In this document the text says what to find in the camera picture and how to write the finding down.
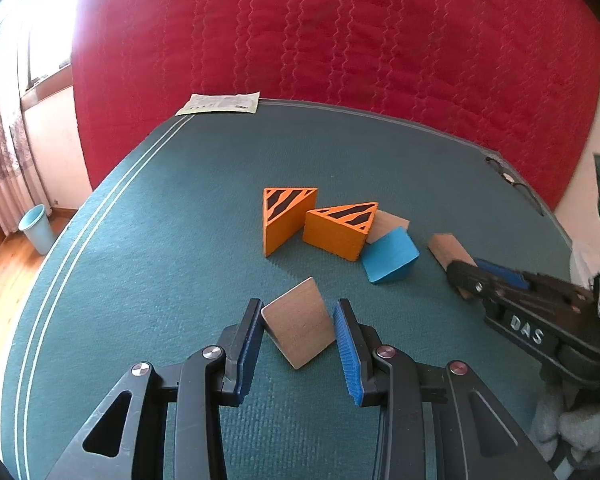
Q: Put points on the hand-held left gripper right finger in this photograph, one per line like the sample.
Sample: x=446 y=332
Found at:
x=347 y=355

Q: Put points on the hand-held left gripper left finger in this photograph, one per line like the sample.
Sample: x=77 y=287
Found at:
x=245 y=355

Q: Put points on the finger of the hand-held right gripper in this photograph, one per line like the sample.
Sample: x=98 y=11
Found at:
x=505 y=274
x=470 y=280

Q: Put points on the plain wooden wedge block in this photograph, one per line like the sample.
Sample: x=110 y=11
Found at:
x=300 y=325
x=390 y=222
x=447 y=250

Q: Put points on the blue wedge block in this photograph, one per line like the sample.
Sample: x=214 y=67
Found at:
x=387 y=255

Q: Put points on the orange black-striped wedge block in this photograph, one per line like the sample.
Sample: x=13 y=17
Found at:
x=282 y=232
x=332 y=240

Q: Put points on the person's right hand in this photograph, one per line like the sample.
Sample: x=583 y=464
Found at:
x=575 y=430

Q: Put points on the light blue waste bin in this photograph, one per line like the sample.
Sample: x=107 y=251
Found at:
x=35 y=232

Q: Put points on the paper leaflet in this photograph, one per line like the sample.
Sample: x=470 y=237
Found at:
x=220 y=103

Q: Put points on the red quilted blanket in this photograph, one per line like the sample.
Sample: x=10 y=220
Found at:
x=330 y=35

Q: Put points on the patterned sheer curtain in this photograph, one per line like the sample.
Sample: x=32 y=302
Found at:
x=0 y=160

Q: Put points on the window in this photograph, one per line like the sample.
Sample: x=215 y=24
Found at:
x=45 y=60

